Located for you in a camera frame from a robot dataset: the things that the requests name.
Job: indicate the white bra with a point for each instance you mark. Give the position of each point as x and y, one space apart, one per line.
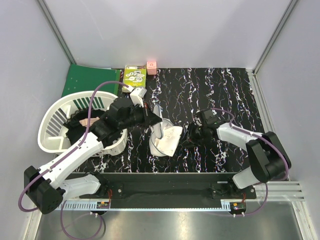
167 145

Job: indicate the pink bra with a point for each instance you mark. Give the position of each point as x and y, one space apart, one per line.
88 122

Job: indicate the white plastic laundry basket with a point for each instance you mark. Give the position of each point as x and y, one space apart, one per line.
52 136

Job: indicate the yellow green book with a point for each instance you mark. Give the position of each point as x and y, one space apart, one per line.
135 76

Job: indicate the white mesh laundry bag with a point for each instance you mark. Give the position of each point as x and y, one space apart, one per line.
158 132

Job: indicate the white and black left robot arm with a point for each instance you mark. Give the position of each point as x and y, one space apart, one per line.
47 187

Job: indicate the black marbled table mat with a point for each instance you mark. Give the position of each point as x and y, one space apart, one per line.
181 92

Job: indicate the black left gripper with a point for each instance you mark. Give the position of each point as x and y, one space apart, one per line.
150 120

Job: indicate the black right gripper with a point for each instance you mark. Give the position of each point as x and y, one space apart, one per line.
191 138

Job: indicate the green folder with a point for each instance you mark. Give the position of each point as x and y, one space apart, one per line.
85 85

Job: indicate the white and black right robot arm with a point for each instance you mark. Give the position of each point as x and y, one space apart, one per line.
267 156

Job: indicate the pink cube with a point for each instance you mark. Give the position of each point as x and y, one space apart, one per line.
151 67

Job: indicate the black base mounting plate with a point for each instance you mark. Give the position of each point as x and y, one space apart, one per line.
168 191

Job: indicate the black lace garment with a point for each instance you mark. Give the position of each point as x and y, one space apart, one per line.
74 129

